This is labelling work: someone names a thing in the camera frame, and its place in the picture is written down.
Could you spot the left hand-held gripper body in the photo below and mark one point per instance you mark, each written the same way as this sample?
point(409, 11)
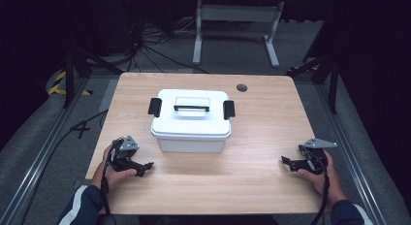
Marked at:
point(124, 152)

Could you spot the white plastic box lid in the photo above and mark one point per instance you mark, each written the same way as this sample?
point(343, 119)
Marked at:
point(190, 123)

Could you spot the aluminium floor rail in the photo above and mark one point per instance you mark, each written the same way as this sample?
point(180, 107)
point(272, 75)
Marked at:
point(42, 160)
point(352, 160)

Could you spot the black metal stand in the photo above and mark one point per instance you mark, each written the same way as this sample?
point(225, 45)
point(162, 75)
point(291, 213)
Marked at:
point(69, 79)
point(332, 86)

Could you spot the white metal table frame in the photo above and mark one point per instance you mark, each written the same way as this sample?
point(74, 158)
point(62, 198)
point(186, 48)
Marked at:
point(237, 13)

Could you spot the person's right hand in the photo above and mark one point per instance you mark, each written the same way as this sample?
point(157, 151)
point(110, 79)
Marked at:
point(324, 181)

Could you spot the person's left hand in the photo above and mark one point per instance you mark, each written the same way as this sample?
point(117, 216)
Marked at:
point(114, 177)

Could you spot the white plastic storage box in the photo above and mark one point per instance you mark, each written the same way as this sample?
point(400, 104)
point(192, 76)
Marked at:
point(192, 144)

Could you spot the black box latch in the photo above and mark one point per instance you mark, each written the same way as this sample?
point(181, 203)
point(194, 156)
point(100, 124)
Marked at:
point(228, 109)
point(155, 107)

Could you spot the yellow black floor tape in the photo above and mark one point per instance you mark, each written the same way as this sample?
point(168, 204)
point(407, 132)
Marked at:
point(57, 86)

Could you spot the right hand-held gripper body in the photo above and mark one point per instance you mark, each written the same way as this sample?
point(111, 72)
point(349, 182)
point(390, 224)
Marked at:
point(311, 154)

